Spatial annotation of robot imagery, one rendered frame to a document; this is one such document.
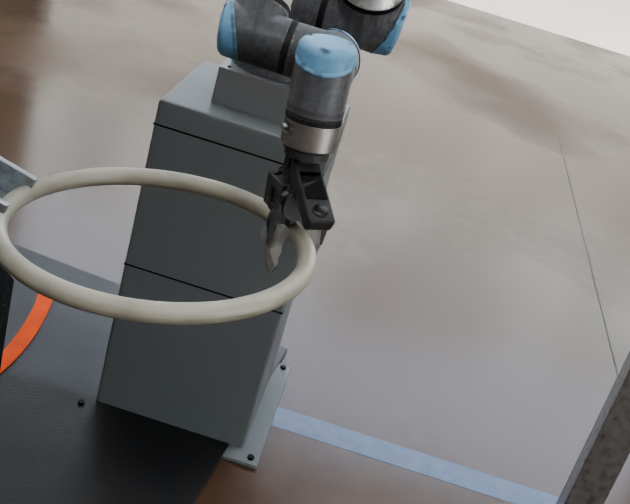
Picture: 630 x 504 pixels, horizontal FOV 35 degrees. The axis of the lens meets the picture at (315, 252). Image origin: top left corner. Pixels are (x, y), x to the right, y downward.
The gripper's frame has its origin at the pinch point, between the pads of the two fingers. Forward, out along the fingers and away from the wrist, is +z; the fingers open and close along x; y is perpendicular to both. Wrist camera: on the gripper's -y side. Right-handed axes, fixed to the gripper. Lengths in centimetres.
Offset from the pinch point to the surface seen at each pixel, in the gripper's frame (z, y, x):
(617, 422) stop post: 39, 1, -87
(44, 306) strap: 76, 124, 11
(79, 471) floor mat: 81, 54, 15
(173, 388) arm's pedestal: 70, 70, -11
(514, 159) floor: 81, 286, -272
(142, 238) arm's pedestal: 31, 76, 1
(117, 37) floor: 64, 406, -77
